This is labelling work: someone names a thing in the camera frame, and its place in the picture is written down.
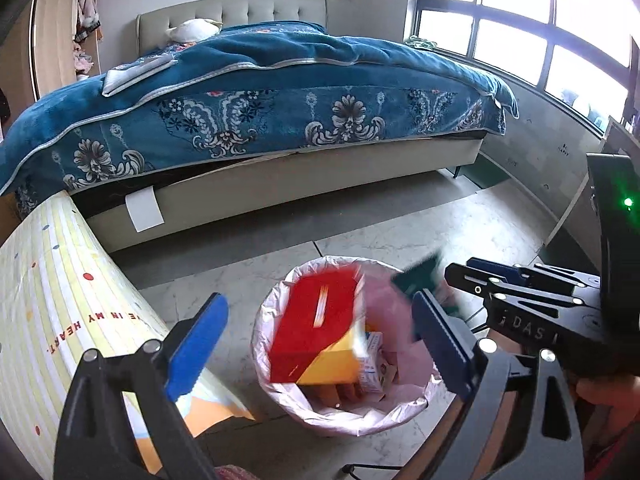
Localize folded grey cloth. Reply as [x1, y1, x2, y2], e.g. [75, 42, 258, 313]
[102, 56, 178, 97]

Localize dark green floor mat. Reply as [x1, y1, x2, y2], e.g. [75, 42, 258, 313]
[461, 154, 512, 190]

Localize pink hanging clothes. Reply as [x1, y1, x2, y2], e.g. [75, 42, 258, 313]
[72, 0, 101, 73]

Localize dark green packet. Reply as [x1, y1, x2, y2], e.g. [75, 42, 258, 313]
[391, 254, 463, 318]

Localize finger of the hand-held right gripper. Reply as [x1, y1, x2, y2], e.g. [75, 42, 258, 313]
[443, 261, 607, 377]
[466, 257, 602, 291]

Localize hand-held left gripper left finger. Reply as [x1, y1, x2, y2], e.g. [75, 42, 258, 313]
[52, 292, 231, 480]

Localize red and yellow cardboard box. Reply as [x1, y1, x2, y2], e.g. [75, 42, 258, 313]
[269, 267, 371, 387]

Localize blue floral blanket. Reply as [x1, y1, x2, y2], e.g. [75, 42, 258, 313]
[0, 21, 521, 211]

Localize bin with pink plastic bag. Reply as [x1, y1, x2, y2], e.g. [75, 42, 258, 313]
[252, 256, 446, 438]

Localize black cable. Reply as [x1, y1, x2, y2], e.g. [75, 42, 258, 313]
[342, 462, 407, 480]

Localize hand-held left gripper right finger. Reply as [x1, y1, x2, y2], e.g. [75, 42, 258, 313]
[411, 289, 587, 480]

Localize person's right hand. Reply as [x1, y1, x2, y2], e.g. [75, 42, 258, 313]
[575, 375, 640, 441]

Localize small white printed box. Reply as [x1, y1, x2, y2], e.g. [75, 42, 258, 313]
[357, 330, 397, 393]

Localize white pillow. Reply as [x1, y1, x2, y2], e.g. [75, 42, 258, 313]
[165, 18, 222, 43]

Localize white paper tag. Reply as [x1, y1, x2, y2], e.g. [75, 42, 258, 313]
[125, 187, 166, 232]

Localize large window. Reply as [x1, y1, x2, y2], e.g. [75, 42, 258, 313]
[404, 0, 640, 133]

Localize beige upholstered bed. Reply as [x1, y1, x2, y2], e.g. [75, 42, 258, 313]
[0, 0, 521, 256]

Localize wooden wardrobe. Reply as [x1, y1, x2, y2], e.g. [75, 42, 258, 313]
[30, 0, 103, 101]

